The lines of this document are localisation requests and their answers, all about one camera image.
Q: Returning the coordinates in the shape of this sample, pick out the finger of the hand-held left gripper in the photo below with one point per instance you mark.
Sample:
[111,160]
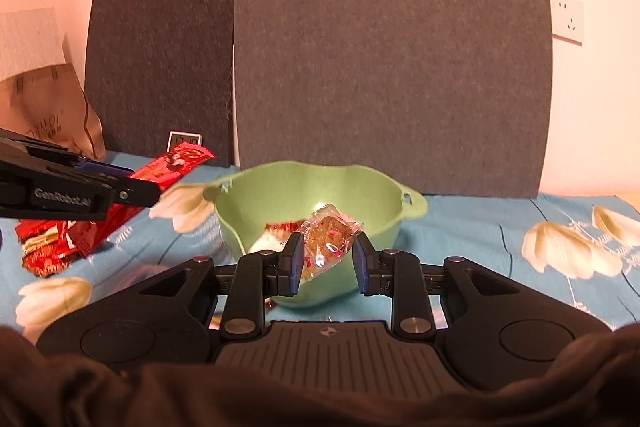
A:
[135,193]
[107,169]

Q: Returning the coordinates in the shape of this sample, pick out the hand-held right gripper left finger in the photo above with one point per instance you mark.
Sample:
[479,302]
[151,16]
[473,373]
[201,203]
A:
[297,262]

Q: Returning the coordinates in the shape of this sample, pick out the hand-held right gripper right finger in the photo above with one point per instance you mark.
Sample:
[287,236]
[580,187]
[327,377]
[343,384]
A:
[361,262]

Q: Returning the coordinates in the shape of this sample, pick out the red stick packet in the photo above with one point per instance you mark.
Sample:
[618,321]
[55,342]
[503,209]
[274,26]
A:
[165,169]

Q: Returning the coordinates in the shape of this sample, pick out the white stick packet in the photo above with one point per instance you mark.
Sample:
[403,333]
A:
[265,242]

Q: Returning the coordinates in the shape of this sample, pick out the amber candy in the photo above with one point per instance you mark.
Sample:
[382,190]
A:
[330,237]

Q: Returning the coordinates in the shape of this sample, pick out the green plastic bowl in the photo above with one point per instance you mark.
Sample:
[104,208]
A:
[260,202]

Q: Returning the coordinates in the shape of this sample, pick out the red packet with white print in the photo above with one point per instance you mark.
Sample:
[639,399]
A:
[282,227]

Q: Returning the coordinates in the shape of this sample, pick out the red and white packet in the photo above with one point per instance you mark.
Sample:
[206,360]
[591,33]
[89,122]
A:
[42,234]

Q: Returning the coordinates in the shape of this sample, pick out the red lace pattern packet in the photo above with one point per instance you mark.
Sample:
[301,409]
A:
[47,262]

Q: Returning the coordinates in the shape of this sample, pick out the brown paper bag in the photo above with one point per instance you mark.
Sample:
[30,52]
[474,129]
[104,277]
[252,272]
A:
[50,107]

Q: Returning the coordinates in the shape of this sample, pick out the blue floral tablecloth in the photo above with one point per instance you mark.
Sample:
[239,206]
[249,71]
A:
[475,232]

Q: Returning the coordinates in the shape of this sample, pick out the grey felt panel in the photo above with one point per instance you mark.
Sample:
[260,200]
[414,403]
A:
[390,57]
[160,47]

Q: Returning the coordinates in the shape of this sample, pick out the white wall socket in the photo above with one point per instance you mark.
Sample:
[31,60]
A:
[567,19]
[181,138]

